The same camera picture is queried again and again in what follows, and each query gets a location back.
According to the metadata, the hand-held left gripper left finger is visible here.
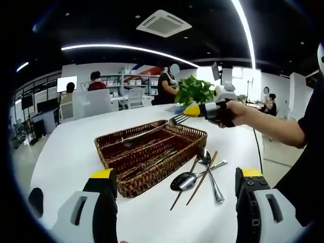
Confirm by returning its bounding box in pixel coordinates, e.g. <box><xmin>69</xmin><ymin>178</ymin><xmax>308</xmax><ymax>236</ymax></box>
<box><xmin>50</xmin><ymin>168</ymin><xmax>119</xmax><ymax>243</ymax></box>

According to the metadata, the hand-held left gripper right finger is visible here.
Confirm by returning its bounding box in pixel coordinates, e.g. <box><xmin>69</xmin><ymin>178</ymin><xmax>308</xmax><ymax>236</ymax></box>
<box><xmin>234</xmin><ymin>166</ymin><xmax>305</xmax><ymax>243</ymax></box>

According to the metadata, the steel spoon rounded handle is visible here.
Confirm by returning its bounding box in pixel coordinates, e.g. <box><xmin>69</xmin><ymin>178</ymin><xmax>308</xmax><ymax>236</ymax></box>
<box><xmin>196</xmin><ymin>147</ymin><xmax>226</xmax><ymax>204</ymax></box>

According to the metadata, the brown wicker storage tray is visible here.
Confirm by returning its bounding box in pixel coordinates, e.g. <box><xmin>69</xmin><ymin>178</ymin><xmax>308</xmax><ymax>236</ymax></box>
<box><xmin>94</xmin><ymin>119</ymin><xmax>208</xmax><ymax>199</ymax></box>

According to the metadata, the steel table knife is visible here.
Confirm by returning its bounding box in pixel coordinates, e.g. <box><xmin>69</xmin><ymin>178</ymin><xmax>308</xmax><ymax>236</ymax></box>
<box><xmin>121</xmin><ymin>150</ymin><xmax>179</xmax><ymax>175</ymax></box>
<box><xmin>126</xmin><ymin>154</ymin><xmax>178</xmax><ymax>178</ymax></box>

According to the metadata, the steel spoon squared handle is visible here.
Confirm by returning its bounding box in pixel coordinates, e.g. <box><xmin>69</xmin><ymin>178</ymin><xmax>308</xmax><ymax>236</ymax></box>
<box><xmin>169</xmin><ymin>159</ymin><xmax>228</xmax><ymax>191</ymax></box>

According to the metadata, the white storage shelf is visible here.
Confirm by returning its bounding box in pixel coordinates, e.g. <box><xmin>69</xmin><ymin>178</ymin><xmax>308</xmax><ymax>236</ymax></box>
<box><xmin>101</xmin><ymin>67</ymin><xmax>163</xmax><ymax>97</ymax></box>

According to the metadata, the person's right hand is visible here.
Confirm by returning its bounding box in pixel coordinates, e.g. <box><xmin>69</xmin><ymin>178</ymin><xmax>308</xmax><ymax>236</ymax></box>
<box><xmin>217</xmin><ymin>99</ymin><xmax>252</xmax><ymax>129</ymax></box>

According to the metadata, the green potted plant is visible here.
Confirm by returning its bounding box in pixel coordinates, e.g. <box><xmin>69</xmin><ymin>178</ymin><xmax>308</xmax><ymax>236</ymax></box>
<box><xmin>174</xmin><ymin>75</ymin><xmax>216</xmax><ymax>108</ymax></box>

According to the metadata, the black monitor on tripod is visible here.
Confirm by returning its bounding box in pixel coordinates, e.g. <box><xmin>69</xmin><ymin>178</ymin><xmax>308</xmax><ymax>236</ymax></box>
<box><xmin>211</xmin><ymin>62</ymin><xmax>223</xmax><ymax>82</ymax></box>

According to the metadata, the black tripod stand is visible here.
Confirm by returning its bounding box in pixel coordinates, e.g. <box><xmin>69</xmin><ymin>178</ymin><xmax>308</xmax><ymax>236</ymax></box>
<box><xmin>246</xmin><ymin>77</ymin><xmax>255</xmax><ymax>102</ymax></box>

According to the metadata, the white mesh office chair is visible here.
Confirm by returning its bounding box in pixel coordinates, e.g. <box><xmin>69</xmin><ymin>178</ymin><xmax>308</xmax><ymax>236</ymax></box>
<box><xmin>128</xmin><ymin>88</ymin><xmax>145</xmax><ymax>108</ymax></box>

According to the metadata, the operator person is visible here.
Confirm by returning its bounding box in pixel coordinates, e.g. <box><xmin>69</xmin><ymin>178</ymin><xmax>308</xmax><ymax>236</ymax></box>
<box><xmin>274</xmin><ymin>80</ymin><xmax>324</xmax><ymax>227</ymax></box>

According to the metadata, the straight ceiling light strip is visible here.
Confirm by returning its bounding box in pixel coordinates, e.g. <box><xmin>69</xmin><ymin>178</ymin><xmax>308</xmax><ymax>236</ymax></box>
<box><xmin>231</xmin><ymin>0</ymin><xmax>256</xmax><ymax>69</ymax></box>

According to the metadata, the ceiling air conditioner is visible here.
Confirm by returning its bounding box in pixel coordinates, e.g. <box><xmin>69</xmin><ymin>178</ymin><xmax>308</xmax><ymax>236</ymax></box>
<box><xmin>136</xmin><ymin>9</ymin><xmax>192</xmax><ymax>38</ymax></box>

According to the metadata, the white worn device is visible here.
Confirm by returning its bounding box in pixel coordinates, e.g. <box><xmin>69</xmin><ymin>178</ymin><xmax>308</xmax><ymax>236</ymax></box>
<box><xmin>317</xmin><ymin>42</ymin><xmax>324</xmax><ymax>74</ymax></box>

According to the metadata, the curved ceiling light strip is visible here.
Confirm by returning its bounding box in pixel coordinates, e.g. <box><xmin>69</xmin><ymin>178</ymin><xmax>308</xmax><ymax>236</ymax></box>
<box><xmin>61</xmin><ymin>44</ymin><xmax>200</xmax><ymax>68</ymax></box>

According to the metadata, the black desk monitor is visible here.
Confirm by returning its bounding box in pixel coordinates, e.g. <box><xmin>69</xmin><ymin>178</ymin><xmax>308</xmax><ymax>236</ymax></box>
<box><xmin>36</xmin><ymin>98</ymin><xmax>60</xmax><ymax>115</ymax></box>

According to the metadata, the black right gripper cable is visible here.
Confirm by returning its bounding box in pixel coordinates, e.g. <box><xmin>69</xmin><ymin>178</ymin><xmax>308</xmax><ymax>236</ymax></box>
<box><xmin>252</xmin><ymin>128</ymin><xmax>264</xmax><ymax>175</ymax></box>

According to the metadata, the white wall screen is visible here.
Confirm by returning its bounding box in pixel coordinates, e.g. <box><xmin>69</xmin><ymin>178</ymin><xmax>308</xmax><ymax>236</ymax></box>
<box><xmin>57</xmin><ymin>75</ymin><xmax>78</xmax><ymax>93</ymax></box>

